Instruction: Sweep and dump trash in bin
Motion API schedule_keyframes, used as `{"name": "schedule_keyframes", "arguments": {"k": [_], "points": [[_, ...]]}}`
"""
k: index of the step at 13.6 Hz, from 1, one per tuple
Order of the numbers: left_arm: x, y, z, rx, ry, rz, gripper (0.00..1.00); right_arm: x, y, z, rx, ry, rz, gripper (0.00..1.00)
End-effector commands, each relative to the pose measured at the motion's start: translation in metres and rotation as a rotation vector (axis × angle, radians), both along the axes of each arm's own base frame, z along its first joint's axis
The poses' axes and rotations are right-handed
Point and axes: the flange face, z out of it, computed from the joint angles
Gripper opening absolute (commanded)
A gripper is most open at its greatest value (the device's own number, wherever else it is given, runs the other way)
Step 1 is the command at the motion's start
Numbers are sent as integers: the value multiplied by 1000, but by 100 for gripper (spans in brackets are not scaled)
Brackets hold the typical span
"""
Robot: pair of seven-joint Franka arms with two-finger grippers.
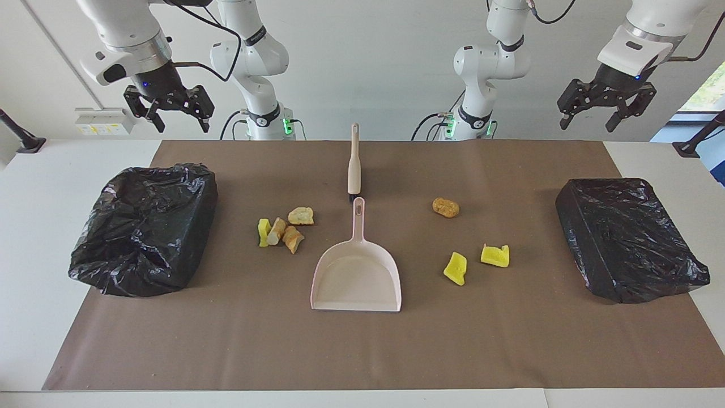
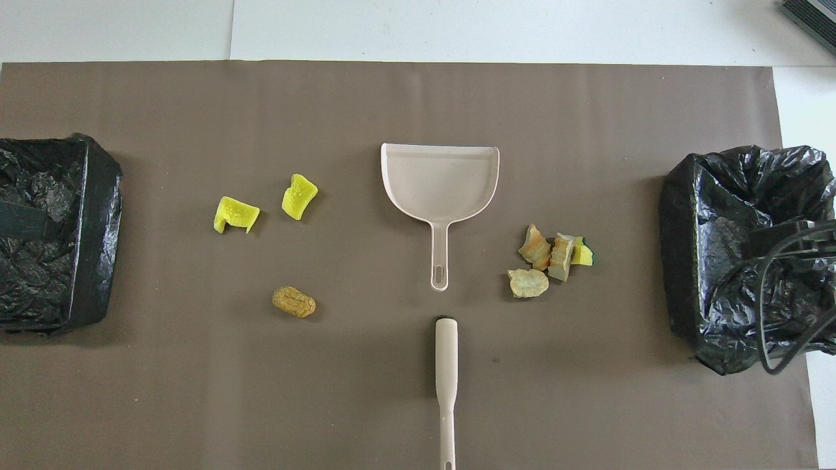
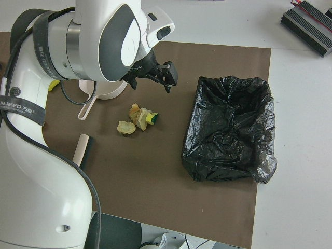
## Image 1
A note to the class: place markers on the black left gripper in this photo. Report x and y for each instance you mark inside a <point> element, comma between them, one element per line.
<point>620,79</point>

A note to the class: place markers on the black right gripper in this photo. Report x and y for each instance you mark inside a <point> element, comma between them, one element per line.
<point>161,82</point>

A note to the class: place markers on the small yellow green sponge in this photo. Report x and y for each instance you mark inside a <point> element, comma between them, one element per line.
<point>263,232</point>

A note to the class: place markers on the pale bread slice piece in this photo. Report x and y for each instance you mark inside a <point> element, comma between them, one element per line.
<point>277,229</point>

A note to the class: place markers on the round pale bread chunk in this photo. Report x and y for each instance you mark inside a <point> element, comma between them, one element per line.
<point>301,216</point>

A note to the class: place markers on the orange crust ridged bread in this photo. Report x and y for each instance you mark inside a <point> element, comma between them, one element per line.
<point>293,239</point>

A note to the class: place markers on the yellow notched sponge piece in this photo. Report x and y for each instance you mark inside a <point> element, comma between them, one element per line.
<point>494,256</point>

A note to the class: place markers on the brown potato shaped sponge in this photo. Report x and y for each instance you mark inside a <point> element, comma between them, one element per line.
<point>446,207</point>

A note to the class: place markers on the yellow wedge sponge piece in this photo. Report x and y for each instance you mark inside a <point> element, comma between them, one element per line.
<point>456,269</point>

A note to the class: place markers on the pale pink plastic dustpan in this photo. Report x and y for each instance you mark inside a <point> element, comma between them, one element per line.
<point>357,277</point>

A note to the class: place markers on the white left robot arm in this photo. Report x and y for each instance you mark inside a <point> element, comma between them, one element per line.
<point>487,62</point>

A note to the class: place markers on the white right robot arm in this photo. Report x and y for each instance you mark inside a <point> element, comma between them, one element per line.
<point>249,56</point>

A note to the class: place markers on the crumpled black bag bin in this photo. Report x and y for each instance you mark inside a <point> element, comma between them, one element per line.
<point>141,238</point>

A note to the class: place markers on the smooth black bag bin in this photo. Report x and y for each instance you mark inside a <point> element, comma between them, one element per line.
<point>623,238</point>

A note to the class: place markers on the black stand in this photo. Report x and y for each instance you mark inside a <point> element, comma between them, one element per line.
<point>688,148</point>
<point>28,143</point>

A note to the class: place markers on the base box green light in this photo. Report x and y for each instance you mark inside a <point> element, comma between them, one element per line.
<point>288,126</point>
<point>451,127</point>

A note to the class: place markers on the window with green view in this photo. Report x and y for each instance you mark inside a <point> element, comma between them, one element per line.
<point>711,90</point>

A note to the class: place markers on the brown paper table mat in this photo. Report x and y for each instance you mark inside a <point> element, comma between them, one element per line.
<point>362,351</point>

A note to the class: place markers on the white wall socket box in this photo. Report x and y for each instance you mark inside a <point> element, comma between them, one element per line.
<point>105,120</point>

